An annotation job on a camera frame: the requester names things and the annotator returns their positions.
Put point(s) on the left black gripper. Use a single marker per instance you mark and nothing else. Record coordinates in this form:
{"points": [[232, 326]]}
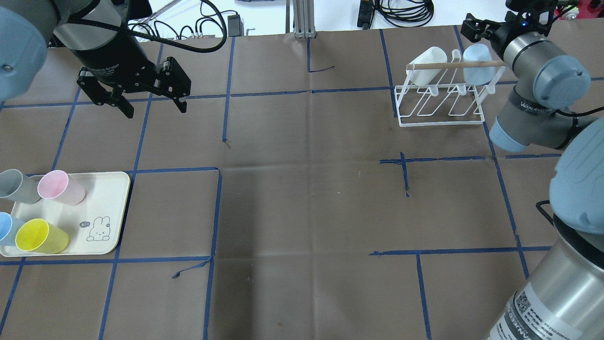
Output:
{"points": [[111, 55]]}

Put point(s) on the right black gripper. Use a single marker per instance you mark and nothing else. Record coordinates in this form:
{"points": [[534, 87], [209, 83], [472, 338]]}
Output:
{"points": [[501, 32]]}

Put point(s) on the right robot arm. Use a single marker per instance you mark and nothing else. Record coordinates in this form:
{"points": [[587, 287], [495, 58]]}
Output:
{"points": [[562, 298]]}

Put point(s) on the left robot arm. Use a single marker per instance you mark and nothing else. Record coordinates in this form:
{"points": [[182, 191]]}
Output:
{"points": [[96, 32]]}

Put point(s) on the pink plastic cup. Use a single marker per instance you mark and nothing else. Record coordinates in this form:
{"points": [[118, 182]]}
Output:
{"points": [[61, 187]]}

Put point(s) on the grey plastic cup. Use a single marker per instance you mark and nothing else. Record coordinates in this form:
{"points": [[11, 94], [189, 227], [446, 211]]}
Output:
{"points": [[17, 187]]}

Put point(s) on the yellow plastic cup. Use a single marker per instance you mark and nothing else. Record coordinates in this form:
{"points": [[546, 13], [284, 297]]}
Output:
{"points": [[40, 236]]}

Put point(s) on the black power adapter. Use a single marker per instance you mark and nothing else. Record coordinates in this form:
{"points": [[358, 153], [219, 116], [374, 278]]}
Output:
{"points": [[235, 25]]}

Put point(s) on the beige serving tray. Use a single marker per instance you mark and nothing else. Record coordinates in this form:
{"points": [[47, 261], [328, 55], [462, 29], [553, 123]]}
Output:
{"points": [[94, 225]]}

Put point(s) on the white wire cup rack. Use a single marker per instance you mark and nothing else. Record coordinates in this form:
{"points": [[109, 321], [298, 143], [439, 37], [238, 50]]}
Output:
{"points": [[447, 88]]}

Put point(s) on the aluminium frame post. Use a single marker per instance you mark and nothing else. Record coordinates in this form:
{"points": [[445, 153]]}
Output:
{"points": [[300, 18]]}

